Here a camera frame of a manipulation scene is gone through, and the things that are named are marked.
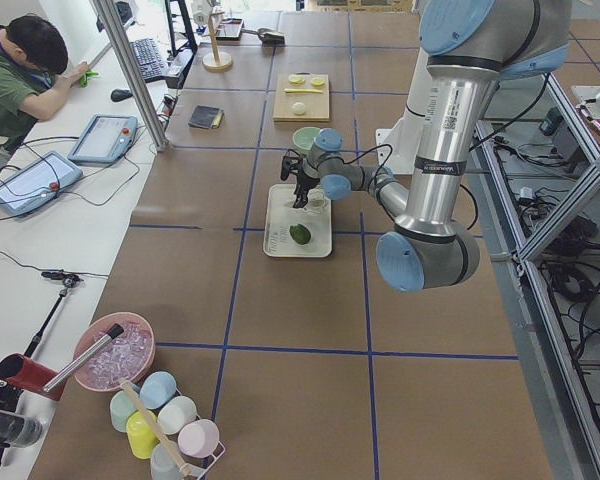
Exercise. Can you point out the grey cup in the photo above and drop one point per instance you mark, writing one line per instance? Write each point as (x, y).
(162, 466)

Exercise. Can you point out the green cup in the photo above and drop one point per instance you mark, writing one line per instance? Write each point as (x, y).
(120, 409)

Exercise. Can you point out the metal scoop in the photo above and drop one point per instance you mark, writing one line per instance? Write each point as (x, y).
(267, 36)

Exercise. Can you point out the wire cup rack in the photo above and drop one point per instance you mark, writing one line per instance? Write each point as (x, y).
(210, 461)

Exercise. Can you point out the black tray with glasses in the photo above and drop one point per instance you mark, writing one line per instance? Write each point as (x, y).
(229, 29)

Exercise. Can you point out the black computer mouse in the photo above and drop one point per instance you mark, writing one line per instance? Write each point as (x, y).
(118, 95)

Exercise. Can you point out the beige bear tray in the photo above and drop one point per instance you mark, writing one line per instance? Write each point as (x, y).
(281, 214)

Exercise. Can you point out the red cylinder bottle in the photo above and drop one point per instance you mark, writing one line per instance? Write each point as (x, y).
(27, 374)

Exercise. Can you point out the aluminium frame post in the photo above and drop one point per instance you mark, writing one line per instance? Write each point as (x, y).
(107, 12)

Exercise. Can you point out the yellow cup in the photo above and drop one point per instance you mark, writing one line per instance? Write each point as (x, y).
(140, 436)

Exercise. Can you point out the near teach pendant tablet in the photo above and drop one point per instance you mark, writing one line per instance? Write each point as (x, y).
(37, 184)

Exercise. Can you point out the wooden mug tree stand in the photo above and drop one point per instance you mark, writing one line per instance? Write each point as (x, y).
(216, 60)

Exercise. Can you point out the far teach pendant tablet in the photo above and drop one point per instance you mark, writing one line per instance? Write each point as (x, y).
(105, 139)

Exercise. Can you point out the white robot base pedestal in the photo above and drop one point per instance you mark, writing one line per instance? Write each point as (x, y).
(399, 144)

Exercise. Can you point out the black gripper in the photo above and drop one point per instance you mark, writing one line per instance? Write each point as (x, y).
(304, 181)

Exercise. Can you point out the white steamed bun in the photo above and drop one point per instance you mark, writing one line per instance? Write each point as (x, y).
(299, 108)

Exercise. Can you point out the pink bowl with ice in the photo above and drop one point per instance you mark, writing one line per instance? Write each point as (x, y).
(127, 357)

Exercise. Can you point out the pink cup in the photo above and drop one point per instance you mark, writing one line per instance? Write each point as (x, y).
(199, 439)

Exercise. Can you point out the yellow plastic knife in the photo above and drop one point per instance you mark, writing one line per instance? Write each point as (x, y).
(303, 91)

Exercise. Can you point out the metal rod tool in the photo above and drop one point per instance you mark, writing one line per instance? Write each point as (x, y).
(71, 368)

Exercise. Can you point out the white cup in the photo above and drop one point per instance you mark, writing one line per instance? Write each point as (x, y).
(176, 413)

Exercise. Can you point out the bamboo cutting board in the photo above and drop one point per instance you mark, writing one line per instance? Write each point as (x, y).
(318, 105)

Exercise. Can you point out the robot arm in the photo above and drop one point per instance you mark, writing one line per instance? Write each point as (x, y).
(471, 47)

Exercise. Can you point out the light green bowl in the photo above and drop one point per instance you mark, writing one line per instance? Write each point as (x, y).
(303, 138)

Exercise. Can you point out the black selfie stick tripod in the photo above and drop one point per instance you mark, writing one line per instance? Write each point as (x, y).
(68, 281)

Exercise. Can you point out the top stacked lemon slice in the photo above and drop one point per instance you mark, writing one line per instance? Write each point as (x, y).
(296, 79)

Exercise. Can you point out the black keyboard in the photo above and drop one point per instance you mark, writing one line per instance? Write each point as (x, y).
(150, 60)

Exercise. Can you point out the teach pendant tablet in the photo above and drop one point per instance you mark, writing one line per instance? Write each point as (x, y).
(37, 184)
(105, 139)

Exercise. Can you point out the person in green shirt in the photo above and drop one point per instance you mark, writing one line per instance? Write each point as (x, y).
(35, 81)

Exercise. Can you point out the green avocado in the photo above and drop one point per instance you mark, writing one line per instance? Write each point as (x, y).
(300, 234)

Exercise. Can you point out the blue cup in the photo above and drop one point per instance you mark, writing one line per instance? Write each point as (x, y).
(158, 388)

